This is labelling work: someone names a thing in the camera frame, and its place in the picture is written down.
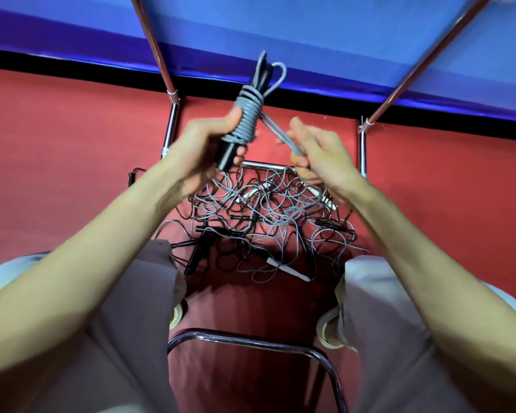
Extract person's right hand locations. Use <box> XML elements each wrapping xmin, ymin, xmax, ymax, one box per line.
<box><xmin>276</xmin><ymin>117</ymin><xmax>365</xmax><ymax>203</ymax></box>

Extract person's left hand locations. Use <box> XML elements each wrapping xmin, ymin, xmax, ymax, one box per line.
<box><xmin>163</xmin><ymin>107</ymin><xmax>259</xmax><ymax>199</ymax></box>

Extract grey jump rope black handles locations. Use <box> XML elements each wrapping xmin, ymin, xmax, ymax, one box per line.
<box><xmin>215</xmin><ymin>50</ymin><xmax>307</xmax><ymax>174</ymax></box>

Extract person's left forearm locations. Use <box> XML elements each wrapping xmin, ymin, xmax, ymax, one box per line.
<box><xmin>0</xmin><ymin>158</ymin><xmax>191</xmax><ymax>380</ymax></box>

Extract person's right forearm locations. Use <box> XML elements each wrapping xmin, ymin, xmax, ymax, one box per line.
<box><xmin>347</xmin><ymin>180</ymin><xmax>516</xmax><ymax>410</ymax></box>

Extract person's left shoe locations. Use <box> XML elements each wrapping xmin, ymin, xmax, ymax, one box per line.
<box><xmin>169</xmin><ymin>298</ymin><xmax>189</xmax><ymax>331</ymax></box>

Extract person's shoe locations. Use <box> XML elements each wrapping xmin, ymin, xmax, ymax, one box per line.
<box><xmin>169</xmin><ymin>298</ymin><xmax>189</xmax><ymax>331</ymax></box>
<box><xmin>317</xmin><ymin>306</ymin><xmax>350</xmax><ymax>350</ymax></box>

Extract person's right shoe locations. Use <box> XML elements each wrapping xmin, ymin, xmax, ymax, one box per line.
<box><xmin>317</xmin><ymin>306</ymin><xmax>350</xmax><ymax>350</ymax></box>

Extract person's grey trousers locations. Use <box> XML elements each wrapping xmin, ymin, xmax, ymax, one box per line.
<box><xmin>0</xmin><ymin>238</ymin><xmax>516</xmax><ymax>413</ymax></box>

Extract chrome table frame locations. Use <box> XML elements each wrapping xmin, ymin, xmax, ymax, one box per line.
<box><xmin>129</xmin><ymin>0</ymin><xmax>496</xmax><ymax>180</ymax></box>

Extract pile of tangled jump ropes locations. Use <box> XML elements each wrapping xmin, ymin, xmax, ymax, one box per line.
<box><xmin>127</xmin><ymin>161</ymin><xmax>370</xmax><ymax>285</ymax></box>

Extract chrome chair frame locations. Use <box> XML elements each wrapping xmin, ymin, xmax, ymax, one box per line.
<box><xmin>167</xmin><ymin>329</ymin><xmax>350</xmax><ymax>413</ymax></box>

